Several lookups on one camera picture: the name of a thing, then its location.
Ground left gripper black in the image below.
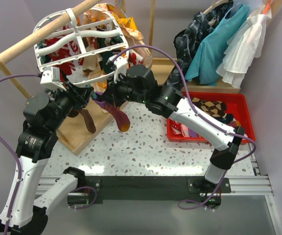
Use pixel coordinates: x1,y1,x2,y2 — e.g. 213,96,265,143
49,79,94,131

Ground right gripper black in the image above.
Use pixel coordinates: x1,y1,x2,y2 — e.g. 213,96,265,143
100,72,148,108

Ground brown sock grey cuff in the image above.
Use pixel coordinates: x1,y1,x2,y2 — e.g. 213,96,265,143
68,109,79,118
79,109,96,134

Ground white round clip hanger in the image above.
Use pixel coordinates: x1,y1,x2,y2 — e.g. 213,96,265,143
34,6,129,87

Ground brown argyle sock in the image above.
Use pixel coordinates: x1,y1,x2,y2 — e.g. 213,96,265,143
192,97,227,118

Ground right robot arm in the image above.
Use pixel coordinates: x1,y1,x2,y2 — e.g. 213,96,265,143
98,65,245,192

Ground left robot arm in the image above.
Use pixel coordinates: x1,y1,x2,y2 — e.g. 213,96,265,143
0,82,93,235

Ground floral cream garment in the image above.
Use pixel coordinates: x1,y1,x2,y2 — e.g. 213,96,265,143
82,3,153,80

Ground wooden clothes rack left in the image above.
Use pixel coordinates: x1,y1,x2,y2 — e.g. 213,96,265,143
0,0,129,155

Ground wooden clothes rack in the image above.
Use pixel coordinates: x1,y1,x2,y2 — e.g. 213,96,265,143
152,0,282,94
0,0,129,155

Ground red white striped sock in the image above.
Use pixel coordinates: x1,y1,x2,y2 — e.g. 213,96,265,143
43,35,80,79

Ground wooden clothes rack right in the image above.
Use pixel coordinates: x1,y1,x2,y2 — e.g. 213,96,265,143
152,0,282,94

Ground dark patterned garment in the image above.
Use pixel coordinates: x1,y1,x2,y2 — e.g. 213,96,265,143
160,0,234,96

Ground teal dress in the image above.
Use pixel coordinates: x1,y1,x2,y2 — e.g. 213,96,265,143
185,3,250,86

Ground red plastic tray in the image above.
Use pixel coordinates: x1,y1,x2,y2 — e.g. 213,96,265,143
166,92,256,143

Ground navy blue sock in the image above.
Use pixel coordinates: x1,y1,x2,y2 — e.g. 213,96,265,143
216,114,234,124

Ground white pleated dress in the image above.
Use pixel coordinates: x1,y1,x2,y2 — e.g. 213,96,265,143
216,5,272,88

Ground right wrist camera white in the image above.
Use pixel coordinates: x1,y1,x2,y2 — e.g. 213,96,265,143
107,55,128,83

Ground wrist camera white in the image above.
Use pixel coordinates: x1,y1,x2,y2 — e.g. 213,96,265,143
40,67,67,91
107,55,128,83

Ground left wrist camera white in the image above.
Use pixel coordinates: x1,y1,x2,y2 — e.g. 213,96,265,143
40,67,67,91

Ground black mounting rail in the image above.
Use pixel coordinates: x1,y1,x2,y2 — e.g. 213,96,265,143
67,175,230,206

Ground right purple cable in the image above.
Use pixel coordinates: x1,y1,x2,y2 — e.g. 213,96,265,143
111,45,257,210

